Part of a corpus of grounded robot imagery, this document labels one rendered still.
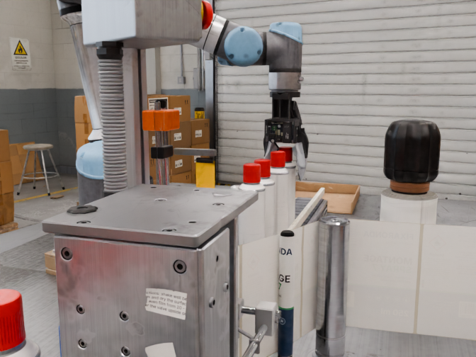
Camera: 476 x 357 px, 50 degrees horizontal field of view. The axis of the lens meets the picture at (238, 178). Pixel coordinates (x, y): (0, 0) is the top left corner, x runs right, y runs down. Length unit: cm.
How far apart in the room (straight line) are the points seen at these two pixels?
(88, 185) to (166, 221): 76
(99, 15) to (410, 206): 52
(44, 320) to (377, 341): 56
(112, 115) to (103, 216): 34
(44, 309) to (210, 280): 72
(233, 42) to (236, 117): 470
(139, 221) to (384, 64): 484
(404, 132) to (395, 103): 430
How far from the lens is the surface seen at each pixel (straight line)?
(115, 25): 69
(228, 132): 578
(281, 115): 117
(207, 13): 71
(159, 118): 75
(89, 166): 108
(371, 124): 515
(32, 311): 102
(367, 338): 77
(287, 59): 117
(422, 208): 82
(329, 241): 63
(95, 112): 122
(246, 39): 102
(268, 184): 100
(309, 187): 196
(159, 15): 66
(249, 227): 96
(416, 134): 80
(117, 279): 33
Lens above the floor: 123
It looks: 10 degrees down
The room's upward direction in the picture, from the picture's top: straight up
